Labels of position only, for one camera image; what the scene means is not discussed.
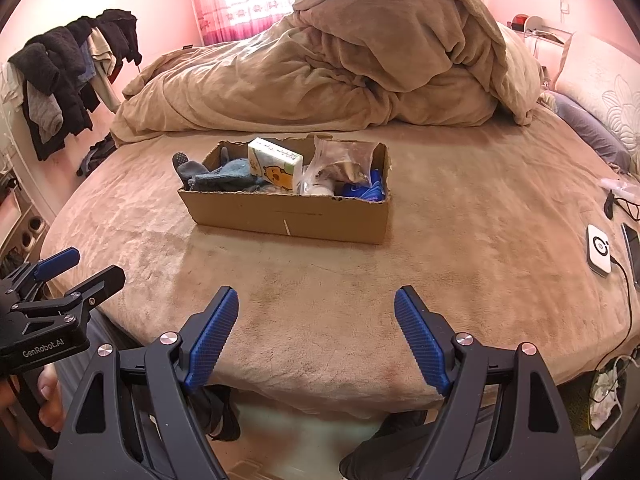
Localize black slipper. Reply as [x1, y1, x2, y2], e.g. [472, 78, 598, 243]
[339, 409, 432, 472]
[197, 384, 242, 442]

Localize person's left hand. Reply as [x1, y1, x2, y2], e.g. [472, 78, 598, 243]
[0, 364, 66, 444]

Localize cardboard box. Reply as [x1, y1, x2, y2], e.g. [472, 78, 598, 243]
[177, 132, 392, 246]

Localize white storage rack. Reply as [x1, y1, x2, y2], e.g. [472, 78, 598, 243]
[0, 160, 52, 262]

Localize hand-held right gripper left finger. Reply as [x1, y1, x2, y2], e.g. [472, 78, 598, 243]
[52, 286, 240, 480]

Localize black charger cable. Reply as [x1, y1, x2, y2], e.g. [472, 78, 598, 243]
[592, 257, 640, 377]

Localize pink curtain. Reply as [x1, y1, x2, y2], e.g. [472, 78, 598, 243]
[182, 0, 488, 47]

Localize glass bedside shelf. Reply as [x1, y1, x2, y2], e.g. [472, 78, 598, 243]
[505, 12, 577, 49]

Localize blue packet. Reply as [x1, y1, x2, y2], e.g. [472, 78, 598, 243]
[340, 166, 387, 204]

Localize white yellow tissue pack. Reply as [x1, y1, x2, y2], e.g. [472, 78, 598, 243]
[247, 136, 305, 192]

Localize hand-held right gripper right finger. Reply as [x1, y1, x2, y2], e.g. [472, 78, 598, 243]
[394, 285, 583, 480]

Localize hanging black jacket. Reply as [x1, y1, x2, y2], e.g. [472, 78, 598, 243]
[94, 8, 144, 67]

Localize black smartphone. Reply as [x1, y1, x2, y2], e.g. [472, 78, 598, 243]
[621, 222, 640, 289]

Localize hanging beige shirt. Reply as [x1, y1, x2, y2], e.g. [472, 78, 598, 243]
[86, 27, 122, 114]

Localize beige comforter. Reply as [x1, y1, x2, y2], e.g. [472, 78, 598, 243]
[110, 0, 544, 144]

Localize clear plastic wrapper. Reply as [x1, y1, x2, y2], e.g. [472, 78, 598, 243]
[600, 177, 640, 197]

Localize black bag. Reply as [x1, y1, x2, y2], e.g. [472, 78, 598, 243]
[76, 132, 119, 177]

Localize white embroidered pillow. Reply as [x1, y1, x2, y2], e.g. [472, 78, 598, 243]
[554, 31, 640, 162]

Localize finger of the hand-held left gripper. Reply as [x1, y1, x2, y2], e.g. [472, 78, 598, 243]
[0, 247, 81, 302]
[11, 265, 126, 320]

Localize clear bag of cotton swabs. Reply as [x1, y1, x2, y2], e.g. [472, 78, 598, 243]
[300, 138, 377, 188]

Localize white charger pad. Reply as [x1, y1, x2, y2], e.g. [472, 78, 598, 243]
[586, 223, 614, 277]

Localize black cable with plug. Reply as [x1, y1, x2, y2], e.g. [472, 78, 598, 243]
[603, 191, 640, 222]

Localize bed with beige sheet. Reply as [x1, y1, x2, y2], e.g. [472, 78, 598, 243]
[39, 105, 640, 422]

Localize hanging dark coat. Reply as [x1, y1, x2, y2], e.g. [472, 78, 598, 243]
[7, 25, 102, 162]

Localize purple pillow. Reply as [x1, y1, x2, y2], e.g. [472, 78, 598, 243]
[542, 91, 632, 171]

